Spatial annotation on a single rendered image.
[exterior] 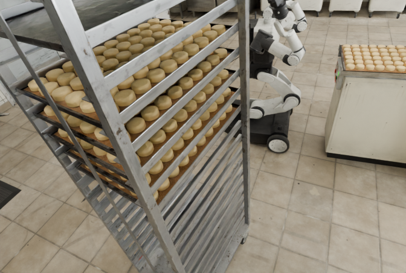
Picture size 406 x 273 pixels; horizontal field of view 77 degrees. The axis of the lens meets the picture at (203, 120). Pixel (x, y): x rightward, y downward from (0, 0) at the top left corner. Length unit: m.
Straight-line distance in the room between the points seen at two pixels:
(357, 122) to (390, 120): 0.21
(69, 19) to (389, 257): 2.12
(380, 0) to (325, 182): 3.95
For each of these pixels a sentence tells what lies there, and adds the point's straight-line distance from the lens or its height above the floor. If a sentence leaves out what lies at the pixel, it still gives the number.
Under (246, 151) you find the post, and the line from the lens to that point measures 1.32.
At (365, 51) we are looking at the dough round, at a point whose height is 0.92.
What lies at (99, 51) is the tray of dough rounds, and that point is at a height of 1.51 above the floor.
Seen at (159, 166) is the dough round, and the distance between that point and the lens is 0.81.
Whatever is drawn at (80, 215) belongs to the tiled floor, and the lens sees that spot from 2.50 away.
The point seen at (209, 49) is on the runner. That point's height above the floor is 1.50.
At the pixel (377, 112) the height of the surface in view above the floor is 0.56.
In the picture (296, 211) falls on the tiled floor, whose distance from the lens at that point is 2.17.
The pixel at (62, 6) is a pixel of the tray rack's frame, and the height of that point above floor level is 1.75.
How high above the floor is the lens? 1.83
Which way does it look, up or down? 39 degrees down
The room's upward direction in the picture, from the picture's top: 9 degrees counter-clockwise
